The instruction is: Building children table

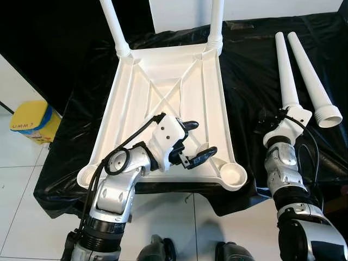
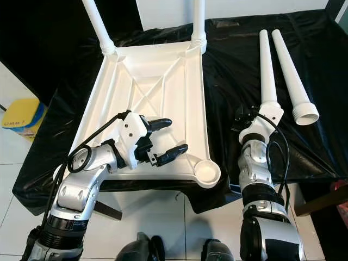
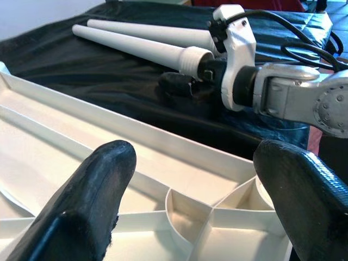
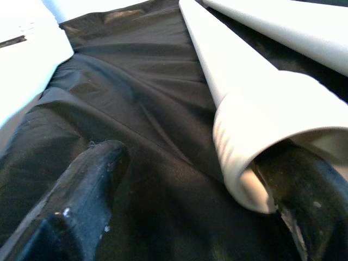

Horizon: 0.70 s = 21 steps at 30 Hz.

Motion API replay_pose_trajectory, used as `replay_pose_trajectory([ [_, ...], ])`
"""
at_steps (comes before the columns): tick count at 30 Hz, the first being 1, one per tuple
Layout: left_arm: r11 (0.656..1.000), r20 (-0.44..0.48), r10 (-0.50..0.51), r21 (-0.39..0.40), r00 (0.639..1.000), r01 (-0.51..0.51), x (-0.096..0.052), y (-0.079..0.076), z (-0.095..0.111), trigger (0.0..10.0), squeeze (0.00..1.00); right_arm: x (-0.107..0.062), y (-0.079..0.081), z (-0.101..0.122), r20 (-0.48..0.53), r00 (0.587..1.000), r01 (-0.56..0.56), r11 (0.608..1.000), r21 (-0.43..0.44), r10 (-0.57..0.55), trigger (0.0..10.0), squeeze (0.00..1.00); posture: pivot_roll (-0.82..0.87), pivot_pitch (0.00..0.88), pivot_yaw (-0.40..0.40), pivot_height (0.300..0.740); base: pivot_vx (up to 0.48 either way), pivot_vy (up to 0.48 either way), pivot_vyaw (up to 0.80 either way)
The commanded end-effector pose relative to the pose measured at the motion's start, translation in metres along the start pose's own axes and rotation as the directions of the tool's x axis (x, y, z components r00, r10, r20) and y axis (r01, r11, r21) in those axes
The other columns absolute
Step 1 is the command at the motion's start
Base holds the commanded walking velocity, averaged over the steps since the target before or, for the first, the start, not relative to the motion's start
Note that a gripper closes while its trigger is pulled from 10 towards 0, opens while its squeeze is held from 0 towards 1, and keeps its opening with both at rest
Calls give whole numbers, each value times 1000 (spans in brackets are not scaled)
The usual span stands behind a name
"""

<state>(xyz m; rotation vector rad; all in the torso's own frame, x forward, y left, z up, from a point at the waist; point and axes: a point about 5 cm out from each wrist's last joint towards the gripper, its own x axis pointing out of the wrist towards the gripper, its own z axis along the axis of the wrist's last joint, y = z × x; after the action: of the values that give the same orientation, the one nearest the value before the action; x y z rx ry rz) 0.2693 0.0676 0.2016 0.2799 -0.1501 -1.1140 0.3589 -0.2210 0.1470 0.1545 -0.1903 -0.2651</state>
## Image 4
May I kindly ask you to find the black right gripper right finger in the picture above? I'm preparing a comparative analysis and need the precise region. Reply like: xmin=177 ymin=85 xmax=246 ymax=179
xmin=254 ymin=148 xmax=348 ymax=261

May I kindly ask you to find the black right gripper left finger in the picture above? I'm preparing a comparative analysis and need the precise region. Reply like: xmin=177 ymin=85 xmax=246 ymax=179
xmin=5 ymin=140 xmax=131 ymax=261

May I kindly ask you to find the white plastic table leg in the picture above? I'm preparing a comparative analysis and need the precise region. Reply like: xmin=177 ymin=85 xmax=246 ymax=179
xmin=202 ymin=0 xmax=348 ymax=77
xmin=178 ymin=0 xmax=348 ymax=214

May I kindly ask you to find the white plastic table top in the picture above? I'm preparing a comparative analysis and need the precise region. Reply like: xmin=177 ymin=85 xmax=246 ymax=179
xmin=0 ymin=0 xmax=74 ymax=128

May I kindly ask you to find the black plastic table cover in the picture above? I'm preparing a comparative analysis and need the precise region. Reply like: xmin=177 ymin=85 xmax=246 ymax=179
xmin=0 ymin=0 xmax=348 ymax=261

